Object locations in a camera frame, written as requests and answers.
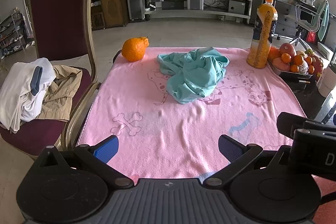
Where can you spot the black router box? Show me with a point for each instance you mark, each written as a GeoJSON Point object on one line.
{"type": "Point", "coordinates": [172, 5]}

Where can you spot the white box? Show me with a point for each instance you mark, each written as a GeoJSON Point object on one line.
{"type": "Point", "coordinates": [325, 49]}

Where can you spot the maroon chair with gold frame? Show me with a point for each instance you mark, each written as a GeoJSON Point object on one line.
{"type": "Point", "coordinates": [57, 8]}

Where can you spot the fruit in white foam net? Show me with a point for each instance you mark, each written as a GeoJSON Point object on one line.
{"type": "Point", "coordinates": [303, 67]}

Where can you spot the large bumpy orange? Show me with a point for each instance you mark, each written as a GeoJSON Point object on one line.
{"type": "Point", "coordinates": [134, 49]}

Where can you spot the beige garment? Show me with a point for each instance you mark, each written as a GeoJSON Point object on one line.
{"type": "Point", "coordinates": [63, 87]}

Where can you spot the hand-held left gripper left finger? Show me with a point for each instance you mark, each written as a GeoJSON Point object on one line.
{"type": "Point", "coordinates": [106, 151]}

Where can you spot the tray of oranges and fruit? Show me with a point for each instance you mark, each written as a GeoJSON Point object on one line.
{"type": "Point", "coordinates": [286, 58]}

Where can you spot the metal fruit tray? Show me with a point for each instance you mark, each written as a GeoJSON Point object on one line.
{"type": "Point", "coordinates": [286, 75]}

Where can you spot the orange juice bottle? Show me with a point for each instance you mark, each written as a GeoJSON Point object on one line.
{"type": "Point", "coordinates": [261, 48]}

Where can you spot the white folded clothes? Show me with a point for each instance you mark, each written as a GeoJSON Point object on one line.
{"type": "Point", "coordinates": [15, 92]}

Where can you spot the red apple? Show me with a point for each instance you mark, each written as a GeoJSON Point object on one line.
{"type": "Point", "coordinates": [287, 49]}

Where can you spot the pale orange apple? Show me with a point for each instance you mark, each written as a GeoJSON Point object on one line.
{"type": "Point", "coordinates": [280, 64]}

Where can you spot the dark desk with drawers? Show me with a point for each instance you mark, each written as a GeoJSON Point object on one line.
{"type": "Point", "coordinates": [284, 16]}

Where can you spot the pink printed blanket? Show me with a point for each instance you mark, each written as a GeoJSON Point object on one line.
{"type": "Point", "coordinates": [147, 98]}

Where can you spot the black subwoofer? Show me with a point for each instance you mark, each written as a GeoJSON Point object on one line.
{"type": "Point", "coordinates": [236, 6]}

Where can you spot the cigarette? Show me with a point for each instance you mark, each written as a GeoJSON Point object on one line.
{"type": "Point", "coordinates": [304, 81]}

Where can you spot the teal garment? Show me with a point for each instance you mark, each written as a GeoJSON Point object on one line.
{"type": "Point", "coordinates": [194, 74]}

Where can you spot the shoe rack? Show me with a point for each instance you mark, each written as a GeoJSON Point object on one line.
{"type": "Point", "coordinates": [11, 35]}

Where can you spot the wooden cabinet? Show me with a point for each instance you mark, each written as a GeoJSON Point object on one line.
{"type": "Point", "coordinates": [113, 6]}

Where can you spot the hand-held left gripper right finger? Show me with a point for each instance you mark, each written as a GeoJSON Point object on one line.
{"type": "Point", "coordinates": [231, 149]}

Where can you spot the white cylindrical container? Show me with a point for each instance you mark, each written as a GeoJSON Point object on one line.
{"type": "Point", "coordinates": [326, 82]}

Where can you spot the grey folded cloth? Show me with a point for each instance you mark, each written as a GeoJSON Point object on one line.
{"type": "Point", "coordinates": [36, 79]}

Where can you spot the dragon fruit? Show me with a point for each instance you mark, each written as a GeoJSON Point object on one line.
{"type": "Point", "coordinates": [317, 62]}

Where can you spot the office chair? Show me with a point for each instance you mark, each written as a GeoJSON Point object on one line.
{"type": "Point", "coordinates": [322, 16]}

